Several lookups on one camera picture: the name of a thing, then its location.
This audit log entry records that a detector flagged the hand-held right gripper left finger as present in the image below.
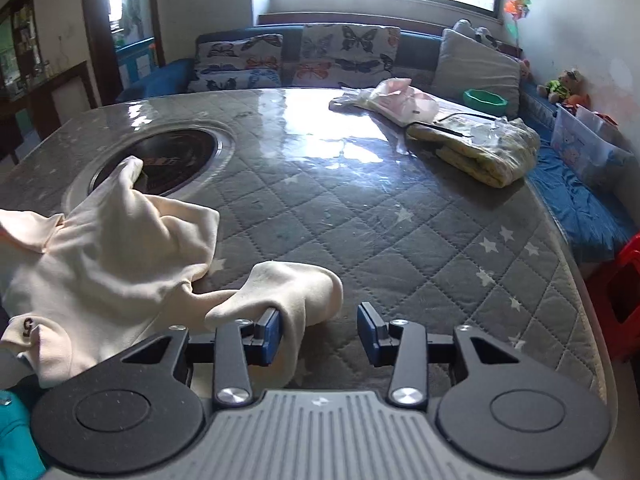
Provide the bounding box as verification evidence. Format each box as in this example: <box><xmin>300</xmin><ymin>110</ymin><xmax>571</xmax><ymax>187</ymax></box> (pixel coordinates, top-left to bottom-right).
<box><xmin>120</xmin><ymin>307</ymin><xmax>282</xmax><ymax>409</ymax></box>

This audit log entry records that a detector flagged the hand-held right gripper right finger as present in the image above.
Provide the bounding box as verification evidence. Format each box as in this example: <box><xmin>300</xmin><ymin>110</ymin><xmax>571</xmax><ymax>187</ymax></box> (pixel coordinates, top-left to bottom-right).
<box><xmin>356</xmin><ymin>302</ymin><xmax>521</xmax><ymax>408</ymax></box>

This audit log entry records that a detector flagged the cream garment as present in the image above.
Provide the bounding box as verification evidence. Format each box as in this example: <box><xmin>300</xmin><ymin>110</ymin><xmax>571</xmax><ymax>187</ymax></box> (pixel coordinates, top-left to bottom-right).
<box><xmin>0</xmin><ymin>156</ymin><xmax>345</xmax><ymax>388</ymax></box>

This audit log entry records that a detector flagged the grey quilted star table cover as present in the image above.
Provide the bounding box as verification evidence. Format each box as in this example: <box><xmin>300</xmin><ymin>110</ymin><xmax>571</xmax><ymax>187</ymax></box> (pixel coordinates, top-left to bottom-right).
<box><xmin>0</xmin><ymin>87</ymin><xmax>608</xmax><ymax>411</ymax></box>

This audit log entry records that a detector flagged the round black induction cooker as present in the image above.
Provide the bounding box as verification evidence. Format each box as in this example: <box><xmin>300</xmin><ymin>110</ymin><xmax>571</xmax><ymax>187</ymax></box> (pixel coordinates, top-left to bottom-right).
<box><xmin>62</xmin><ymin>127</ymin><xmax>236</xmax><ymax>211</ymax></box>

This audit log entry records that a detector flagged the yellow floral folded blanket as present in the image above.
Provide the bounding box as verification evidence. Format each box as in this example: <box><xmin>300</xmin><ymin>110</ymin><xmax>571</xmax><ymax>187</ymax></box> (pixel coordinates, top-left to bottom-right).
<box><xmin>406</xmin><ymin>114</ymin><xmax>542</xmax><ymax>189</ymax></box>

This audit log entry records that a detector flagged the plastic bag with pink cloth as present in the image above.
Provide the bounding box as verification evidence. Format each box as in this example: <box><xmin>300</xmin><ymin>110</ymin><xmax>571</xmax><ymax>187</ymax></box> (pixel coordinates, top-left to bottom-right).
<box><xmin>328</xmin><ymin>78</ymin><xmax>453</xmax><ymax>128</ymax></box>

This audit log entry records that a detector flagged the red plastic stool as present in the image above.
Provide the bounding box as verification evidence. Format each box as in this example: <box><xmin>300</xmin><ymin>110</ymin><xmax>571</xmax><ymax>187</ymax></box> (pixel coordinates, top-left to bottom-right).
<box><xmin>585</xmin><ymin>232</ymin><xmax>640</xmax><ymax>361</ymax></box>

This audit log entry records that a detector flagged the green bowl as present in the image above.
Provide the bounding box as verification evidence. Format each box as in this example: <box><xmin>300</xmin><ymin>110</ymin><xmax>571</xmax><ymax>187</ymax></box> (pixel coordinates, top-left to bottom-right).
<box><xmin>463</xmin><ymin>89</ymin><xmax>508</xmax><ymax>117</ymax></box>

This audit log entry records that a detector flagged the person's teal clothing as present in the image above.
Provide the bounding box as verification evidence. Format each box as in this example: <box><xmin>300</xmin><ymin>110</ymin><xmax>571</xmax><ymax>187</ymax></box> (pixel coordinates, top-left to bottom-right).
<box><xmin>0</xmin><ymin>390</ymin><xmax>46</xmax><ymax>480</ymax></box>

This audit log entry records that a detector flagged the butterfly print cushion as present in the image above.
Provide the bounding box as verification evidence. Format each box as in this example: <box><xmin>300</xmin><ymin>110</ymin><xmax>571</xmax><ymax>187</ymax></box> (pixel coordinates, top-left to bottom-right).
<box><xmin>192</xmin><ymin>34</ymin><xmax>284</xmax><ymax>93</ymax></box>
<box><xmin>291</xmin><ymin>23</ymin><xmax>402</xmax><ymax>90</ymax></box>

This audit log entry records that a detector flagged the clear plastic storage box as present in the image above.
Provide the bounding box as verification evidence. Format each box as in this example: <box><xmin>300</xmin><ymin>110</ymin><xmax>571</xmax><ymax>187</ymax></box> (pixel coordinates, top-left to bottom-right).
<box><xmin>552</xmin><ymin>102</ymin><xmax>633</xmax><ymax>186</ymax></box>

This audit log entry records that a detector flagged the grey pillow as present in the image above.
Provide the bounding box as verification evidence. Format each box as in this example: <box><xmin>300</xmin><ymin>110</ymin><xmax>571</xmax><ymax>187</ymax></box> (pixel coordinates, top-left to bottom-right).
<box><xmin>431</xmin><ymin>28</ymin><xmax>522</xmax><ymax>118</ymax></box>

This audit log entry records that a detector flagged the blue cabinet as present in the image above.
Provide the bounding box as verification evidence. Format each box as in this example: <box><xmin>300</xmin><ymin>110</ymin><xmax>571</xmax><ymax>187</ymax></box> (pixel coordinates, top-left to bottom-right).
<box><xmin>116</xmin><ymin>37</ymin><xmax>166</xmax><ymax>91</ymax></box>

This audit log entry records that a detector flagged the teddy bear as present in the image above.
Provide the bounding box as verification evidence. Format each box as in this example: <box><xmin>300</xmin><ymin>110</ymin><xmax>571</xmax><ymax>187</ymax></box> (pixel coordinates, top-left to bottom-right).
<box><xmin>537</xmin><ymin>70</ymin><xmax>583</xmax><ymax>106</ymax></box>

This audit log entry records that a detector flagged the dark wooden cabinet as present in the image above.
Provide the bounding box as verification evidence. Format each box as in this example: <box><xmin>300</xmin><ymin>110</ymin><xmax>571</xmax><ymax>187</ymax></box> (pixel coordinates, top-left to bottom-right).
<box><xmin>0</xmin><ymin>0</ymin><xmax>103</xmax><ymax>161</ymax></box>

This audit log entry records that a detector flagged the colourful pinwheel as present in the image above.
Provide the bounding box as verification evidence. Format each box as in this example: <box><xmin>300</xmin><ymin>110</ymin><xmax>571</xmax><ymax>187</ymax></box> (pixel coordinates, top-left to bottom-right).
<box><xmin>502</xmin><ymin>0</ymin><xmax>530</xmax><ymax>48</ymax></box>

